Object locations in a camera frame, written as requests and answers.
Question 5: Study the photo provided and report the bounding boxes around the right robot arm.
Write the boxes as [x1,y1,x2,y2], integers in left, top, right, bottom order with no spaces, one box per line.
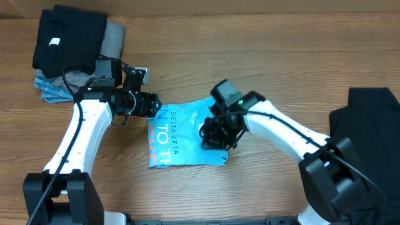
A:
[199,79,370,224]

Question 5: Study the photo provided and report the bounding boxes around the black garment at right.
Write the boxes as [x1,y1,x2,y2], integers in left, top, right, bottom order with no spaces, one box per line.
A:
[329,87,399,224]

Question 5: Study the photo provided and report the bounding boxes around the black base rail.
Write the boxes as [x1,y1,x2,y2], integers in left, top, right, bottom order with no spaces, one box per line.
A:
[127,217,298,225]

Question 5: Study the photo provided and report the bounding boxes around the light blue printed t-shirt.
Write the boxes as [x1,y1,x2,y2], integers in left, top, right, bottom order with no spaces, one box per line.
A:
[147,97,228,168]

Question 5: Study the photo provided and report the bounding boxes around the folded grey garment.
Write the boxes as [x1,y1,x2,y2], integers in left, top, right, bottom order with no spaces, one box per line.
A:
[34,21,125,92]

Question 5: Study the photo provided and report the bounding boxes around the folded black garment on stack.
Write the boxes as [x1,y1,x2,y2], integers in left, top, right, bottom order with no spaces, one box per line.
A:
[32,5,108,78]

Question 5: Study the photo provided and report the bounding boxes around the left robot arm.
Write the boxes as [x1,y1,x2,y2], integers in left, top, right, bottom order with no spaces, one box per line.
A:
[22,56,162,225]

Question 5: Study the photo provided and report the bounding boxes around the folded blue jeans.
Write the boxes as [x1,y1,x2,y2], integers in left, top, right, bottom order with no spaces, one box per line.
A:
[34,77,73,104]

